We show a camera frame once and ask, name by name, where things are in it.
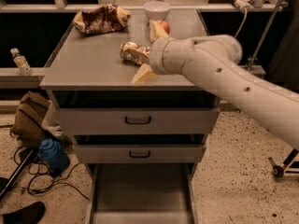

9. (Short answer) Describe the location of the brown backpack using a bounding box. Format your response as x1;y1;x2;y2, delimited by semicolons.
10;91;50;148

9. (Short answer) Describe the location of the grey middle drawer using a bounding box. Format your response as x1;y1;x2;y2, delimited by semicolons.
74;144;206;163

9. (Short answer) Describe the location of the dark cabinet at right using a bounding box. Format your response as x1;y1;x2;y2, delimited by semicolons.
268;0;299;92

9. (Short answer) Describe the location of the blue water jug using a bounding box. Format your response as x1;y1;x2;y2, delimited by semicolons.
39;138;69;174

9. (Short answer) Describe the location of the brown crumpled chip bag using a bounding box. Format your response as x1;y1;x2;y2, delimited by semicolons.
73;4;131;35

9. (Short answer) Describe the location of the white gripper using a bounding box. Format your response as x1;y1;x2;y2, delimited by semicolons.
131;20;191;86

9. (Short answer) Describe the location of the black top drawer handle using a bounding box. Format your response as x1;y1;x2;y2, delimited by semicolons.
124;116;151;125

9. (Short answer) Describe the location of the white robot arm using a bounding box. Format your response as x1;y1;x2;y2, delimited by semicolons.
132;21;299;149

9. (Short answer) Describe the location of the black drawer handle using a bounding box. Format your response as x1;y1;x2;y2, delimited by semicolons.
129;150;151;159
124;116;151;125

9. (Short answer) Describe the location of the metal tripod pole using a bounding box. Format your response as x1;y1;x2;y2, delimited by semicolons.
245;0;283;71

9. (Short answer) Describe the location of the black floor cable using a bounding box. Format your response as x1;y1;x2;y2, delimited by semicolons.
12;145;91;202

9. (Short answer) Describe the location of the black shoe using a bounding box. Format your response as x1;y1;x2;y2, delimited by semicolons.
0;202;46;224

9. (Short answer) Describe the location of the black middle drawer handle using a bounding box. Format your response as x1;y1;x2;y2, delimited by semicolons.
129;150;151;159

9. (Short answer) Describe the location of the white bowl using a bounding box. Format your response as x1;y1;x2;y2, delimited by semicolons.
143;1;171;21

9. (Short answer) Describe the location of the grey top drawer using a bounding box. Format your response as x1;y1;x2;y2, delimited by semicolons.
55;108;220;135

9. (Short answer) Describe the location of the clear plastic water bottle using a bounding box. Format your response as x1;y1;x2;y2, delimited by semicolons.
10;48;32;76

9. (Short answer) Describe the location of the red apple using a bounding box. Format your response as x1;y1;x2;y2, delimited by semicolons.
161;21;170;34

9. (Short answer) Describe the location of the white power cable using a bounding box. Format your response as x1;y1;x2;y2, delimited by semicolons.
233;7;249;39

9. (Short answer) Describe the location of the grey drawer cabinet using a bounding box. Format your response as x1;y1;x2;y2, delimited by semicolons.
39;8;231;224

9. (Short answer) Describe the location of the grey open bottom drawer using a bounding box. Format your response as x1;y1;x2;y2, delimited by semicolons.
84;163;198;224

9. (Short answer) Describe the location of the black wheeled stand leg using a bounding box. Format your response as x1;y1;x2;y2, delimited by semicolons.
268;149;299;178

